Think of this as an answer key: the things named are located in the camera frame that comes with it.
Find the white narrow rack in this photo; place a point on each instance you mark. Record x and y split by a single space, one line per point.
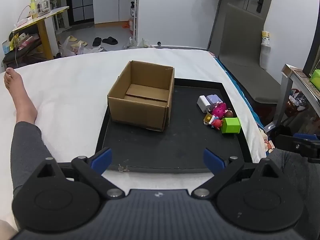
135 22

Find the yellow slipper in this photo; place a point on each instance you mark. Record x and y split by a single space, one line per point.
72 38
78 44

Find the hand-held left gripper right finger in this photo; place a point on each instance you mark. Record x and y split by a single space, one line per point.
212 161

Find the yellow round table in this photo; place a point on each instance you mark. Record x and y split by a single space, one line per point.
45 37

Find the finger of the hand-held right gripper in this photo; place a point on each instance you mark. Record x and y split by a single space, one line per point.
287 143

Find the small purple box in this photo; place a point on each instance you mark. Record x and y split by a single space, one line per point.
212 98

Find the white power strip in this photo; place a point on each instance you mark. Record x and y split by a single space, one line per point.
22 22

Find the grey side table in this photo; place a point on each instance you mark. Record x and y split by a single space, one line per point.
297 80

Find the red figurine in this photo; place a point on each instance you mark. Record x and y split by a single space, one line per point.
217 123

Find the white cabinet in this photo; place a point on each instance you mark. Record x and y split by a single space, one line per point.
112 7

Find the brown cardboard box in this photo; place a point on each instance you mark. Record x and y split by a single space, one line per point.
140 112

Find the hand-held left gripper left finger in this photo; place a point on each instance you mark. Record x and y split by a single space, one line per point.
102 158

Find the yellow bottle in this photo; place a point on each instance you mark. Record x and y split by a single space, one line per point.
33 8

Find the dark cushioned stool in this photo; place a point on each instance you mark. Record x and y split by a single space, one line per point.
22 53

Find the magenta toy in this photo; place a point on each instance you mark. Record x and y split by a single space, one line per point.
220 110

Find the green cube toy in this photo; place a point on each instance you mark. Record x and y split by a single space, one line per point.
231 125

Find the dark framed panel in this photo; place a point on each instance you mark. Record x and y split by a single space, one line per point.
312 47

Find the grey chair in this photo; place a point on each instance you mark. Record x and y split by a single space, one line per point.
240 42

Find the black framed glass door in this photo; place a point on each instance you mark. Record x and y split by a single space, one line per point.
80 2

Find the green tissue box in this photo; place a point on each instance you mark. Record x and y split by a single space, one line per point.
316 78

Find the black tray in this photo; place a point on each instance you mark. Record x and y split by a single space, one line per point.
175 142

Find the orange bag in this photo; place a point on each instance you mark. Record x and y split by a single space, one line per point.
125 25

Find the brown round figurine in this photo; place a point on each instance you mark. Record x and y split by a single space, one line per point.
228 114

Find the white charger plug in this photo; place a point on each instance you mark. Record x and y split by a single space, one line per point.
202 102

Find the person's left leg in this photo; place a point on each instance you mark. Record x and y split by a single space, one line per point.
25 142

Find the pile of snack packets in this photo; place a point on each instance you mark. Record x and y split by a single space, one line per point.
21 41

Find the clear plastic bags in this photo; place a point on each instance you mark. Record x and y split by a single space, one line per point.
140 44

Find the white plastic bag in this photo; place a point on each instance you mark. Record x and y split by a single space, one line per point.
66 48

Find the black slipper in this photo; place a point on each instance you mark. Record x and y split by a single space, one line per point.
97 41
110 40

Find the glass jar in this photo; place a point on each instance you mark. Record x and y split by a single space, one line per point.
44 5

